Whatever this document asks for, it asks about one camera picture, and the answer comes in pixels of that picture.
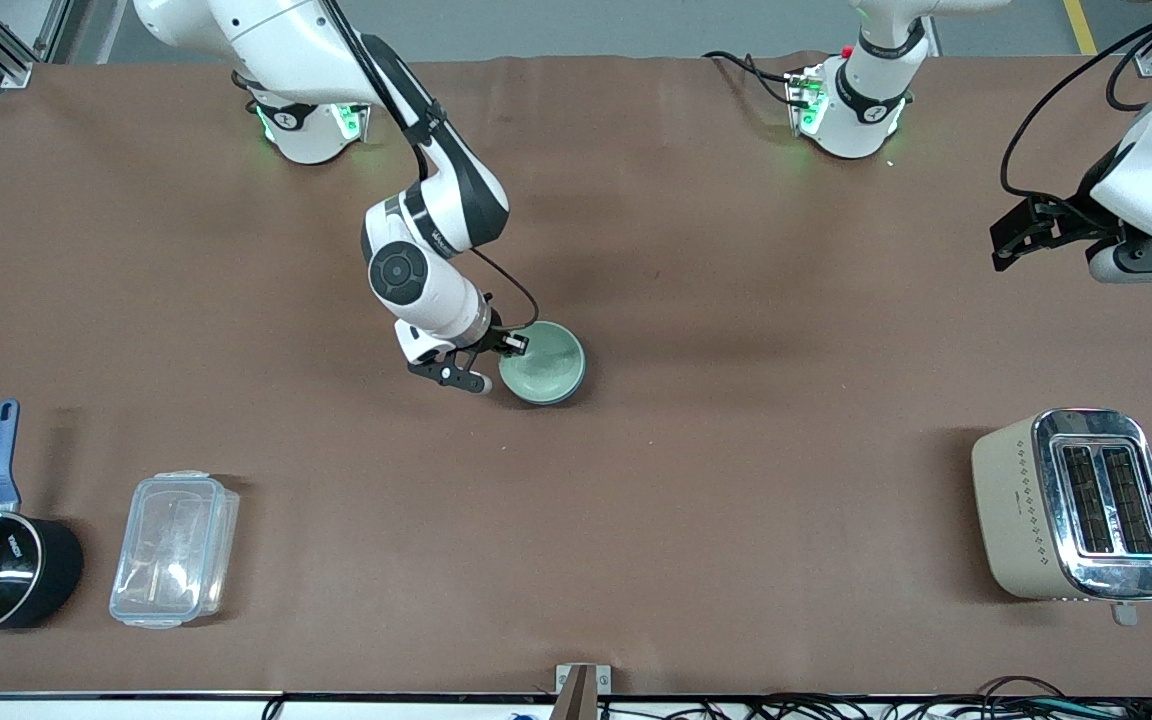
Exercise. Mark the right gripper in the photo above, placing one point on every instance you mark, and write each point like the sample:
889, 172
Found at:
488, 343

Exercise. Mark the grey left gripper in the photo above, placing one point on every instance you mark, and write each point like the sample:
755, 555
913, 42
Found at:
1076, 218

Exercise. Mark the green bowl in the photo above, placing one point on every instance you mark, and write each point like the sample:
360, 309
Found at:
546, 365

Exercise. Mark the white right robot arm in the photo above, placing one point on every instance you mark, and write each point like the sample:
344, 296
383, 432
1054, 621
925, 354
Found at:
426, 285

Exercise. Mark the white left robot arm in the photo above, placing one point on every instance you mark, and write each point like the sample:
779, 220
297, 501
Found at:
861, 115

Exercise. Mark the brown table cover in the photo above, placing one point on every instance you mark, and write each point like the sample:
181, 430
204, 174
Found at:
736, 400

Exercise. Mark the beige chrome toaster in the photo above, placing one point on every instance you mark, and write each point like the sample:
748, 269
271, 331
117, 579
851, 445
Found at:
1036, 510

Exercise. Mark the clear plastic food container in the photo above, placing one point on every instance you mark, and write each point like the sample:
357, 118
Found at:
174, 548

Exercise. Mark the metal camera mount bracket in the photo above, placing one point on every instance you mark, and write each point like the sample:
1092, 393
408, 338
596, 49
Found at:
581, 690

